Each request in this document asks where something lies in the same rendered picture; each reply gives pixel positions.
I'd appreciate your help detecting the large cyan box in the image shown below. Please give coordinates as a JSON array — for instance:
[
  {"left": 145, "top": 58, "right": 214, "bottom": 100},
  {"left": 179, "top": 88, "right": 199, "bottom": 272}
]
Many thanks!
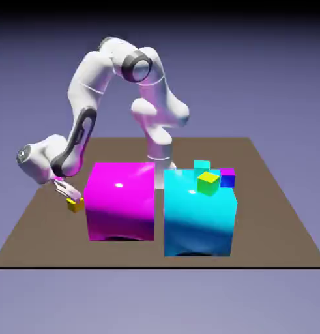
[{"left": 163, "top": 168, "right": 238, "bottom": 258}]

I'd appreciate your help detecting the small lime green cube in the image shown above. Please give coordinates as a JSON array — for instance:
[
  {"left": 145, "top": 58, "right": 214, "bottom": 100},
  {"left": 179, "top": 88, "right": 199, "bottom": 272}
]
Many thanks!
[{"left": 197, "top": 171, "right": 221, "bottom": 197}]

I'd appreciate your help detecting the large magenta box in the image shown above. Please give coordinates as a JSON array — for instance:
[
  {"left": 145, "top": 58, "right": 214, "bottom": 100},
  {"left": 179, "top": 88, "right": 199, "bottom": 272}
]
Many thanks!
[{"left": 83, "top": 161, "right": 156, "bottom": 242}]

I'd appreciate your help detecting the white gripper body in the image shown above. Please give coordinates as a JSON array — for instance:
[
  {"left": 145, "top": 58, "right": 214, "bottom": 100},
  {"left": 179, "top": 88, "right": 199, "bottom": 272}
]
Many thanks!
[{"left": 53, "top": 179, "right": 83, "bottom": 204}]

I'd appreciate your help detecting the small blue cube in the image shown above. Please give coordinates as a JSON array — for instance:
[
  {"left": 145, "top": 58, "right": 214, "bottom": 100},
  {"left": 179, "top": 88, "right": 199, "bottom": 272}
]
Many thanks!
[{"left": 219, "top": 168, "right": 237, "bottom": 189}]

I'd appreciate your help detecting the small yellow cube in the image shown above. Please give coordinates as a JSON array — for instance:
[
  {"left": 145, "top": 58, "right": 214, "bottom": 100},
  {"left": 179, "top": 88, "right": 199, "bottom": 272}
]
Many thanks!
[{"left": 66, "top": 197, "right": 85, "bottom": 213}]

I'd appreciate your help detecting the small cyan cube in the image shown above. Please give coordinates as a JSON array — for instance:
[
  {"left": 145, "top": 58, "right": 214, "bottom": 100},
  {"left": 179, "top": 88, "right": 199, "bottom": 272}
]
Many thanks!
[{"left": 193, "top": 160, "right": 211, "bottom": 176}]

